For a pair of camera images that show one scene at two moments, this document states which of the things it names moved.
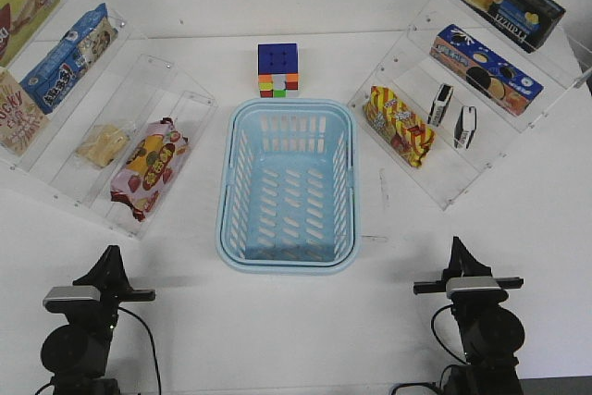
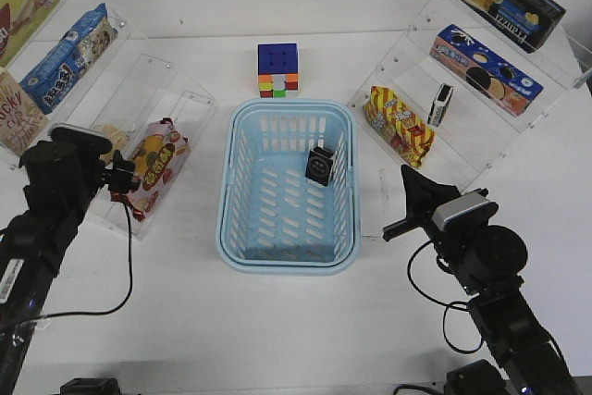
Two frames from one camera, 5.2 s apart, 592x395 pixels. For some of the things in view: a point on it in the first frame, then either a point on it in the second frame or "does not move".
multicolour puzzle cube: x=277 y=68 does not move
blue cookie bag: x=63 y=67 does not move
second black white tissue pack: x=439 y=104 does not move
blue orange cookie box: x=494 y=77 does not move
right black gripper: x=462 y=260 -> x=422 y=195
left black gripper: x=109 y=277 -> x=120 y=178
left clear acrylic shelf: x=87 y=115 does not move
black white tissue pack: x=466 y=127 -> x=319 y=165
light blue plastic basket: x=288 y=188 does not move
